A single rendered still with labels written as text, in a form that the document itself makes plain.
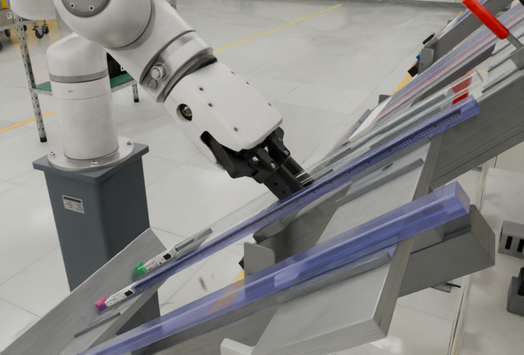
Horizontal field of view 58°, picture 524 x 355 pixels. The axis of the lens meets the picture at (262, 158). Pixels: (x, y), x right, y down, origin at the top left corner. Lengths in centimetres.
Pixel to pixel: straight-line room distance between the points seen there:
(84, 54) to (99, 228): 39
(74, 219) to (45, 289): 79
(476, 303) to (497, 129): 38
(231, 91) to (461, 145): 26
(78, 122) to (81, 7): 65
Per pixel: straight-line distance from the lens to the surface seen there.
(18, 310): 189
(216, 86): 49
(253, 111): 50
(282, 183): 49
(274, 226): 67
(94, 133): 108
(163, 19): 51
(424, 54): 200
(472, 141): 57
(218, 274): 184
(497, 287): 92
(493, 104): 56
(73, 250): 124
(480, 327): 83
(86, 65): 104
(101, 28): 45
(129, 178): 115
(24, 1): 102
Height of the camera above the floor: 116
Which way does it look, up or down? 25 degrees down
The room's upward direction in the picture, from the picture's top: straight up
